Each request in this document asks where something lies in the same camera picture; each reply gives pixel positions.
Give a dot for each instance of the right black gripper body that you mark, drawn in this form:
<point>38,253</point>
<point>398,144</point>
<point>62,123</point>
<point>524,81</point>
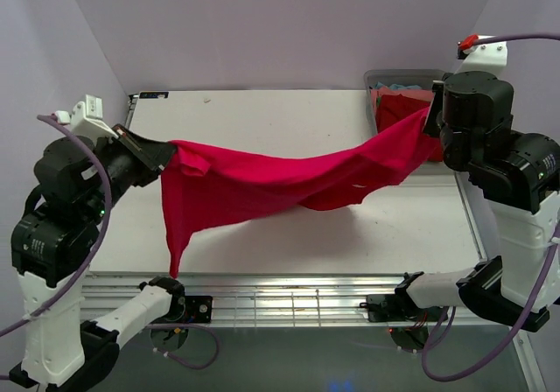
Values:
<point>451,151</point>

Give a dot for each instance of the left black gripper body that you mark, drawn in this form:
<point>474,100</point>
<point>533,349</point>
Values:
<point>107,150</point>

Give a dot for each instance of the crimson red t shirt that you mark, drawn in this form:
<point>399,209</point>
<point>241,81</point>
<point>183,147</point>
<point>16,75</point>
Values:
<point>205,186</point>

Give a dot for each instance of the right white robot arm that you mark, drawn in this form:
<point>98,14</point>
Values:
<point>518,174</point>

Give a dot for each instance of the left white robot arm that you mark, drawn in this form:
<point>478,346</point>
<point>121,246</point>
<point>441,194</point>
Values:
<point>64,221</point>

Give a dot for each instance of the pink shirt in bin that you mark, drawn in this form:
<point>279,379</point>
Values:
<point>418,94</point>

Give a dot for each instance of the folded red shirt in bin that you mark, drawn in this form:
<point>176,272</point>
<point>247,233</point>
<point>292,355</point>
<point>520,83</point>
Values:
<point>391,109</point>

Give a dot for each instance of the clear plastic bin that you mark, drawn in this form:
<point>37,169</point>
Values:
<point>421,77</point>

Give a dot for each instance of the light blue shirt in bin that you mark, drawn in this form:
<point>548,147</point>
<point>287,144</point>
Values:
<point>395,86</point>

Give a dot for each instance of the blue label sticker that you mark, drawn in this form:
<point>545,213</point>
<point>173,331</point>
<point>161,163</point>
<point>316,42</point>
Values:
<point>153,95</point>

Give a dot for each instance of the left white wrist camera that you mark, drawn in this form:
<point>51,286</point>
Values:
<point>85,119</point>

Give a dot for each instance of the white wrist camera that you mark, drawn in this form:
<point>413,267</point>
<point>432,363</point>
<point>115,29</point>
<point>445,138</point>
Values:
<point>478,53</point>
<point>85,119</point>

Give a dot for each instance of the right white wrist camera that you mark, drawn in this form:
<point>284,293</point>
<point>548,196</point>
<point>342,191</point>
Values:
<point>478,53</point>

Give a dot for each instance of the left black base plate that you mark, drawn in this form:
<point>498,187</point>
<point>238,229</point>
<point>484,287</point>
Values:
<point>195,309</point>

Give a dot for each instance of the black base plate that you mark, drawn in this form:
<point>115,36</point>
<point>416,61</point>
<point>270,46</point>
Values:
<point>195,309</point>
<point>393,308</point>

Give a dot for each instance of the aluminium frame rails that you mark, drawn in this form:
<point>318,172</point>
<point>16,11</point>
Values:
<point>257,301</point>

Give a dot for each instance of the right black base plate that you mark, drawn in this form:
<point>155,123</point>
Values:
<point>393,308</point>

